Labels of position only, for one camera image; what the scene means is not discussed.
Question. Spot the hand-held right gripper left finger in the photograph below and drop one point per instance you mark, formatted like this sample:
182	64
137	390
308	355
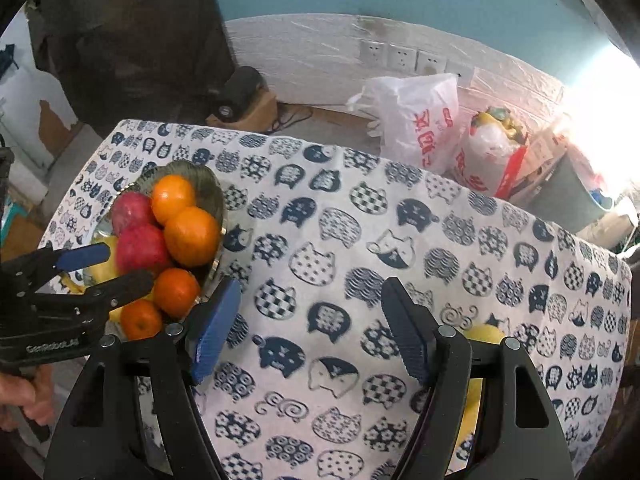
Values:
217	330

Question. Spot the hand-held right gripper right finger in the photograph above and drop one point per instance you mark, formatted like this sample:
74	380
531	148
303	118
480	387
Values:
405	332

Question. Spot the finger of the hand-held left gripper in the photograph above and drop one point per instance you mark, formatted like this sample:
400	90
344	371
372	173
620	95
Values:
82	257
120	290

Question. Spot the orange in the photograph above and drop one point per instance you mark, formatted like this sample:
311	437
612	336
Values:
140	321
175	292
172	197
192	237

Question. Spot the red apple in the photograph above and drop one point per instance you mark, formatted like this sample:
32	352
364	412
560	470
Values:
131	212
142	250

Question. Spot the yellow banana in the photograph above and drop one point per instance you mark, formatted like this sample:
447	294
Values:
482	335

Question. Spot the green glass plate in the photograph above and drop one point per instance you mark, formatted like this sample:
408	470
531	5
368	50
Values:
200	180

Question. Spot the person's left hand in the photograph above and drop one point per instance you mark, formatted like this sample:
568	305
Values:
25	395

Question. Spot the cat-print tablecloth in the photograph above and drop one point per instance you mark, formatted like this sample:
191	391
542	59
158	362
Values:
325	210

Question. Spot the red and white plastic bag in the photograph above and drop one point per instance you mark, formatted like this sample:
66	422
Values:
487	155

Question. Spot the grey bin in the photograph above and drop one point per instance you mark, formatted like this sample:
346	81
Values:
570	195

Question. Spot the dark cloth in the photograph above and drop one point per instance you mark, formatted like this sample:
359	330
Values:
135	45

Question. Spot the white plastic bag red print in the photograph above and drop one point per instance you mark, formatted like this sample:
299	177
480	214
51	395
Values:
400	110

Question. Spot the black speaker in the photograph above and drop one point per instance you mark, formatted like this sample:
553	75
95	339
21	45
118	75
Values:
240	90

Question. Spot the cardboard boxes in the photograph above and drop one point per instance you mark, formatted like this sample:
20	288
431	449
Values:
547	147

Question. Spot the white wall socket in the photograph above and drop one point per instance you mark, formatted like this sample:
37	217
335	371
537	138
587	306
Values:
372	52
431	62
402	57

